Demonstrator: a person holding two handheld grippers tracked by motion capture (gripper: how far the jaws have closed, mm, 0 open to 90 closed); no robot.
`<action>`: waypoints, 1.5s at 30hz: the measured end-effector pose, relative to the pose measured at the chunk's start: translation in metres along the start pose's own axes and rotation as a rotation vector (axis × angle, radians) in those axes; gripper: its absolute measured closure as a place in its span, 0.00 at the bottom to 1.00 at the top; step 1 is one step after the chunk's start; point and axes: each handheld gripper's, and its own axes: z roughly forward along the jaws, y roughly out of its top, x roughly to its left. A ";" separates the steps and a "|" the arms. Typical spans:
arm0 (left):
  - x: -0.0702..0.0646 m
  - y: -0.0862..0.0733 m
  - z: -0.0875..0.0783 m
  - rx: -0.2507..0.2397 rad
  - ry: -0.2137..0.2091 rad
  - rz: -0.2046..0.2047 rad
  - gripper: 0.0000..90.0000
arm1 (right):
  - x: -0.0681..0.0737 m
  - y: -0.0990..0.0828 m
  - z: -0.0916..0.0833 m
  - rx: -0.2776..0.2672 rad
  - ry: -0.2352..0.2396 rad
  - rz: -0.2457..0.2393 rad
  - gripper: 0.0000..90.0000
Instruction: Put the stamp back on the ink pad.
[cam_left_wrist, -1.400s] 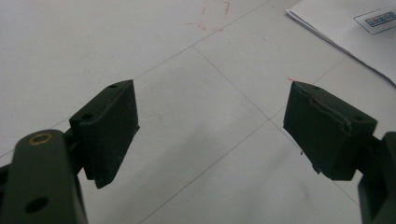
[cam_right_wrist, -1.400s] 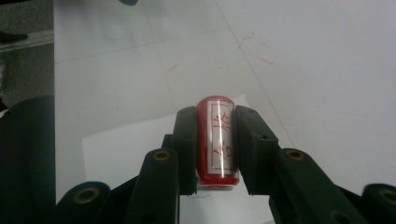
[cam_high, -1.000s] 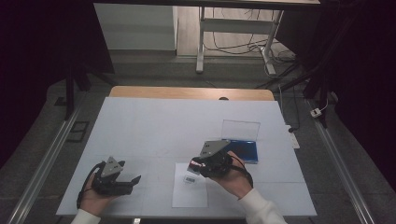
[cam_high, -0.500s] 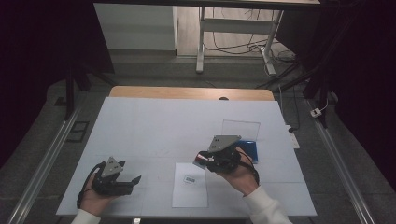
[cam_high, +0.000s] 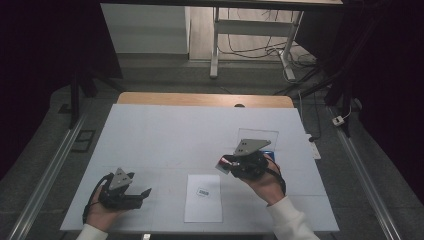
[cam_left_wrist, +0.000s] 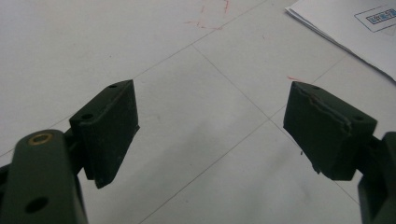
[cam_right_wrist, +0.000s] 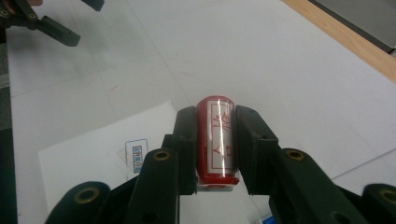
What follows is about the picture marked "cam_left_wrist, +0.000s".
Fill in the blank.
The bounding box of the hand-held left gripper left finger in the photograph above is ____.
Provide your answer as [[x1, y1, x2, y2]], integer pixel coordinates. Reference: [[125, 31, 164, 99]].
[[68, 78, 141, 189]]

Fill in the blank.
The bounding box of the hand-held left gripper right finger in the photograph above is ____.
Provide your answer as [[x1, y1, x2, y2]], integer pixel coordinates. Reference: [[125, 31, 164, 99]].
[[282, 80, 378, 182]]

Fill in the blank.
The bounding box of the white paper table cover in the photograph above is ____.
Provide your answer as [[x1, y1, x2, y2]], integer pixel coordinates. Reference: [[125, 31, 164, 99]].
[[0, 0, 396, 224]]

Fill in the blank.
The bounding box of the white paper sheet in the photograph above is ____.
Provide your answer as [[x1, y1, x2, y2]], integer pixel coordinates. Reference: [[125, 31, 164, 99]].
[[284, 0, 396, 83]]

